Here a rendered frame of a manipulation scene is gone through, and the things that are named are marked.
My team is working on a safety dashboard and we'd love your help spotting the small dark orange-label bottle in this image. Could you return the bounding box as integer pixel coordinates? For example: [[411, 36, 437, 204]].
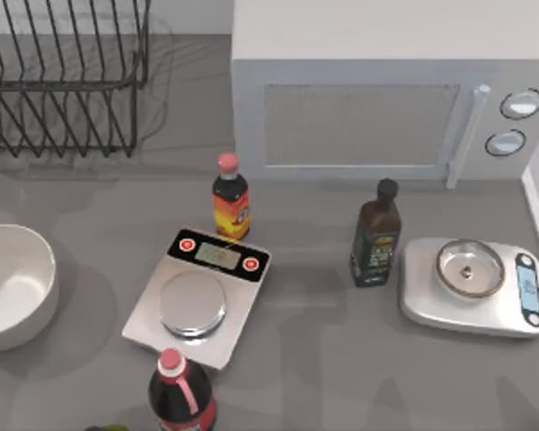
[[211, 152, 252, 241]]

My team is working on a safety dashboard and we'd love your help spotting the square silver kitchen scale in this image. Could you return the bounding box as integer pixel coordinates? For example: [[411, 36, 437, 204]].
[[121, 227, 271, 371]]

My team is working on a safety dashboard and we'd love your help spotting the dark green-label oil bottle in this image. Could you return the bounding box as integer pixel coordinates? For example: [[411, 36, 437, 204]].
[[349, 178, 402, 288]]

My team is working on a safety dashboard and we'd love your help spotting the pale microwave oven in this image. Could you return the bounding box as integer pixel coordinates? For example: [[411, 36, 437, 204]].
[[230, 0, 539, 183]]

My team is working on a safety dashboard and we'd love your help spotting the large dark red-label bottle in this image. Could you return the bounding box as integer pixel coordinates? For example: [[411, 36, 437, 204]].
[[147, 347, 217, 431]]

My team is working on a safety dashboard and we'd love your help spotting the rounded silver kitchen scale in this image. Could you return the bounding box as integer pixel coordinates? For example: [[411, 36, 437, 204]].
[[398, 236, 539, 339]]

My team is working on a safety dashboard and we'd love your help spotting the small microwave knob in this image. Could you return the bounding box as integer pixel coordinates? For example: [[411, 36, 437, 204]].
[[484, 128, 527, 157]]

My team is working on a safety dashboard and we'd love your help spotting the white bowl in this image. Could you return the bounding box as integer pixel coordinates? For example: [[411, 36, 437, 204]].
[[0, 224, 59, 354]]

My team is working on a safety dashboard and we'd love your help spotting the large microwave knob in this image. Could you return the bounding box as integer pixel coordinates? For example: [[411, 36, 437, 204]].
[[499, 88, 539, 120]]

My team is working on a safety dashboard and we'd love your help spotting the microwave door handle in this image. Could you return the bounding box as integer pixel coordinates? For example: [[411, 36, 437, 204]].
[[446, 84, 492, 189]]

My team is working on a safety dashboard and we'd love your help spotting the black wire dish rack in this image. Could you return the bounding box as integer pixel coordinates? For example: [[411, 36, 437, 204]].
[[0, 0, 153, 159]]

